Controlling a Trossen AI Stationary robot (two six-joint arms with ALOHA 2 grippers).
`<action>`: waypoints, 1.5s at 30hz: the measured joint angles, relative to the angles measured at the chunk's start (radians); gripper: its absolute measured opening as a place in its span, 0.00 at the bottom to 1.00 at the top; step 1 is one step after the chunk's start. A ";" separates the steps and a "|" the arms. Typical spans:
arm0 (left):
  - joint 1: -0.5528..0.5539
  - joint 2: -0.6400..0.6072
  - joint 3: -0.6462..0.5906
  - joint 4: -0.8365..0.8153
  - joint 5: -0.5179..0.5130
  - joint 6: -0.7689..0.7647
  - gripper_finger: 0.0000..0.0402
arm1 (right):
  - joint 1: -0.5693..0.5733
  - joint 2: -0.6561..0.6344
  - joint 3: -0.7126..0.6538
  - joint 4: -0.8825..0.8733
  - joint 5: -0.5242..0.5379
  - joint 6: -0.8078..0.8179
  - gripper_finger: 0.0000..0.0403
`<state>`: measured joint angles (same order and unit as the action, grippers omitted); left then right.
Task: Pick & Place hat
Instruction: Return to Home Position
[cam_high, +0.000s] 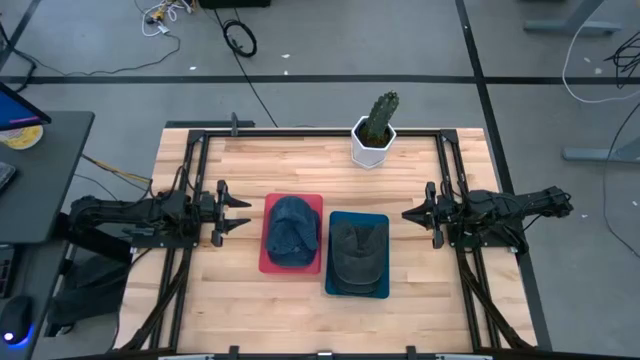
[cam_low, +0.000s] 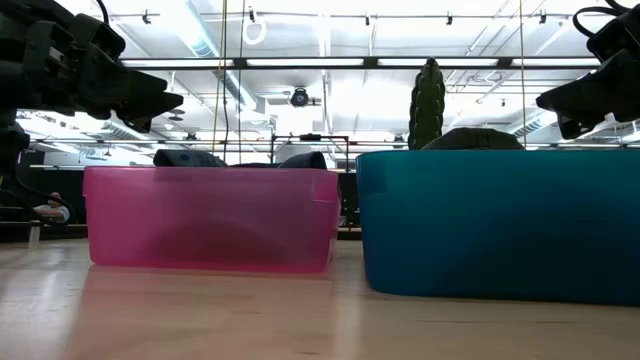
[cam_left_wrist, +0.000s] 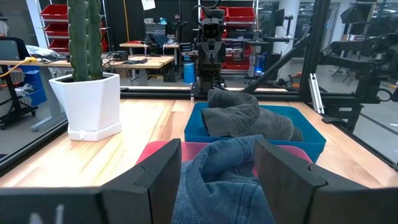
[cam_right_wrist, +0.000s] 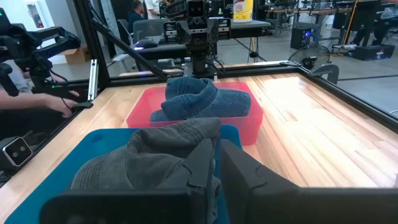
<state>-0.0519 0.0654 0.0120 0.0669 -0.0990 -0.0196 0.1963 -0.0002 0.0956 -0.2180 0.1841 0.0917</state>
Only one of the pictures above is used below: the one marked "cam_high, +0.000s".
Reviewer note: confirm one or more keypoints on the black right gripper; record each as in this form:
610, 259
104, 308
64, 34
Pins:
445, 212

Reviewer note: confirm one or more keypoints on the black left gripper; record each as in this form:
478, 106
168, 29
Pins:
205, 210

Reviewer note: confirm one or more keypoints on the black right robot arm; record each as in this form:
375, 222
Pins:
510, 205

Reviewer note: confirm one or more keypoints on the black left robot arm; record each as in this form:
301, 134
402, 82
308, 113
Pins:
120, 212

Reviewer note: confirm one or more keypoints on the pink translucent plastic bin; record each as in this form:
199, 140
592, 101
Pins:
265, 262

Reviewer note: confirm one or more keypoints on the blue plastic bin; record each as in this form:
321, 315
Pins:
357, 215

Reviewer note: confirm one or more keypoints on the white hexagonal plant pot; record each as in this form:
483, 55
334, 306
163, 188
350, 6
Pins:
367, 155

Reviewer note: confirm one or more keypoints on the black table clamp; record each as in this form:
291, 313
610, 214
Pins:
233, 352
234, 125
411, 352

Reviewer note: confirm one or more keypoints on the black bar behind table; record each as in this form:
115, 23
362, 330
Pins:
200, 123

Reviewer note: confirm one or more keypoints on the green cactus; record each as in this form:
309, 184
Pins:
382, 112

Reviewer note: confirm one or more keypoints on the grey desk foot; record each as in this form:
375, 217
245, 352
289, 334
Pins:
570, 26
600, 154

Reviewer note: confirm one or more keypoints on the black desk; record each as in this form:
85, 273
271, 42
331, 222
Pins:
45, 175

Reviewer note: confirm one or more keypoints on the black box on floor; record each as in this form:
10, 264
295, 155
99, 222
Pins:
235, 3

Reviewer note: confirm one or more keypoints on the yellow round disc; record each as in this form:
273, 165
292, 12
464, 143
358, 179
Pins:
25, 139

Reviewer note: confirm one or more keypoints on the black keyboard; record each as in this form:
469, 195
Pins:
5, 177

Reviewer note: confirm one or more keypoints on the computer monitor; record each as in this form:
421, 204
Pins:
15, 112

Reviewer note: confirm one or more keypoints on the black mouse with blue light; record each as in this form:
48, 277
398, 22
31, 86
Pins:
15, 317

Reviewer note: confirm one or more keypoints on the black aluminium table frame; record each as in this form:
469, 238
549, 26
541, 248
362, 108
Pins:
320, 133

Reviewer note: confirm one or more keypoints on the silver bracket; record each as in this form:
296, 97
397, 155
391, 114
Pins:
187, 357
462, 357

